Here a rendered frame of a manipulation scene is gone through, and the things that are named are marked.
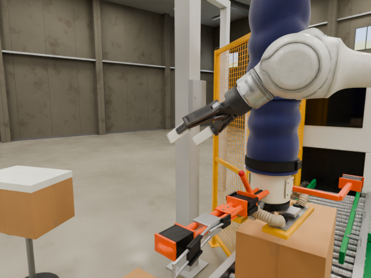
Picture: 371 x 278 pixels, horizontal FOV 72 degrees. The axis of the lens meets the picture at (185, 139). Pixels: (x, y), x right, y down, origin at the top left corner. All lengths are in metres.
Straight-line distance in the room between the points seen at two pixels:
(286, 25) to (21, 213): 2.00
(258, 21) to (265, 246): 0.98
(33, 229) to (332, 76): 2.04
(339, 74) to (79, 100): 12.54
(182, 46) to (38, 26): 10.92
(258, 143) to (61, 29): 12.33
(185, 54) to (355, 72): 1.82
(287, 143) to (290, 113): 0.11
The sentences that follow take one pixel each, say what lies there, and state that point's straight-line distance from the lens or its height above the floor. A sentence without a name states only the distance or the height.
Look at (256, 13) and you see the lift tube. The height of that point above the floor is 1.92.
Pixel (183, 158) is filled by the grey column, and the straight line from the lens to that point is 2.27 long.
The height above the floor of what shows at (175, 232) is 1.24.
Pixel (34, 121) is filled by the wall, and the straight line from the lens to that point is 12.49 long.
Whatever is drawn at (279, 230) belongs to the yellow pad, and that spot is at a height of 1.11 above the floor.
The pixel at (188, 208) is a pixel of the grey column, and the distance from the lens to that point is 2.38.
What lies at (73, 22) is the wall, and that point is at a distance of 13.26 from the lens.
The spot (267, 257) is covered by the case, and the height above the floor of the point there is 0.86.
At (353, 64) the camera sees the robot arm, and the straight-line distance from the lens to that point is 0.51.
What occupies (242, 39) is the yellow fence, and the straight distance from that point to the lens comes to 2.21.
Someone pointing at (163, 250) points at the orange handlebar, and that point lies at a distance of 0.69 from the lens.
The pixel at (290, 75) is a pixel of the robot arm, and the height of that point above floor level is 1.63.
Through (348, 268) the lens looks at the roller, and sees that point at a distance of 2.11.
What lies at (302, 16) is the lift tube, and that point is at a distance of 1.13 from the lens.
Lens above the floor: 1.59
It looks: 8 degrees down
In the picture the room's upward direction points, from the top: straight up
